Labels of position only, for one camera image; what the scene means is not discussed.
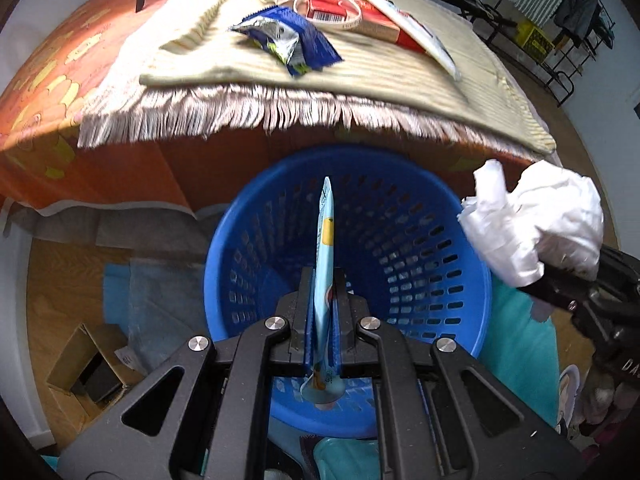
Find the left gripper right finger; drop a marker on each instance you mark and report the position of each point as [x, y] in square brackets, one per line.
[343, 321]

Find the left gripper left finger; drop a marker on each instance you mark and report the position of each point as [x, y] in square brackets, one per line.
[302, 304]

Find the light blue snack wrapper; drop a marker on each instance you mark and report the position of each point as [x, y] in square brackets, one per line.
[324, 386]

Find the blue silver snack bag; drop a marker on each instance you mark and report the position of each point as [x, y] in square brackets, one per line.
[289, 37]

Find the long white ice-cream wrapper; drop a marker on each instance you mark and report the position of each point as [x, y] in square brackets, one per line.
[422, 35]

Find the blue plastic laundry basket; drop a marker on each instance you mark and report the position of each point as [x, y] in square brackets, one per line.
[397, 239]

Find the open cardboard box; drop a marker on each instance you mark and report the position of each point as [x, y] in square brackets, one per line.
[88, 364]

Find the striped cream fringed blanket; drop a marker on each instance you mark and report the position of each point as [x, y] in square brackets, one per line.
[185, 72]

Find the black clothes drying rack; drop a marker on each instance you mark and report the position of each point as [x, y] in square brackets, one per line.
[578, 29]

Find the yellow box on rack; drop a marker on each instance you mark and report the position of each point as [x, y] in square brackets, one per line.
[533, 41]

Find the white silicone wristband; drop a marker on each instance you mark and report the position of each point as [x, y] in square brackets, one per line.
[330, 14]

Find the red medicine box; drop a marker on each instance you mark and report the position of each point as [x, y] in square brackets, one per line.
[375, 25]

